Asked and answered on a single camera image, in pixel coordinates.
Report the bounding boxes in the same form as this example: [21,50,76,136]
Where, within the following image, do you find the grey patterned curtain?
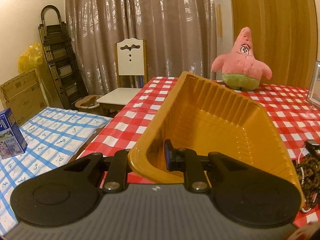
[65,0,216,95]

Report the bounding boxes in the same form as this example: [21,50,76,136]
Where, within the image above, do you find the pink starfish plush toy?
[212,27,272,90]

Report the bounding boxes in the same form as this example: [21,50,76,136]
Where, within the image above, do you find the beige round basin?
[75,95,101,109]

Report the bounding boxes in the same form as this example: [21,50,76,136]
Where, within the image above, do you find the wooden sticks on wall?
[216,4,223,38]

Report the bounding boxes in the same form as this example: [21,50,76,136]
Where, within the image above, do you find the dark beaded necklace pile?
[294,139,320,214]

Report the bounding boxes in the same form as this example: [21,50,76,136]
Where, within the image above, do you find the brown cardboard box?
[1,70,47,126]

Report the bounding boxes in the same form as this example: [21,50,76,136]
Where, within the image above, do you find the yellow plastic bag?
[18,42,44,74]

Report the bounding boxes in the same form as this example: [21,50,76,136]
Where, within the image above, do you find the orange plastic tray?
[127,71,305,207]

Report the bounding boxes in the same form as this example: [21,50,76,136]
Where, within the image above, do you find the blue white patterned cloth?
[1,107,111,235]

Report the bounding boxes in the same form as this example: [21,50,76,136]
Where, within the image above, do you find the white wooden chair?
[97,38,148,117]

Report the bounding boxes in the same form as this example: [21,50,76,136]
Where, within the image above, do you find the clear framed sand picture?
[306,60,320,109]

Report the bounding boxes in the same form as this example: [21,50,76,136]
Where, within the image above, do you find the blue milk carton box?
[0,108,27,159]

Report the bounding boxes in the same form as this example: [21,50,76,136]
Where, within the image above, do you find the wooden door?
[232,0,318,88]

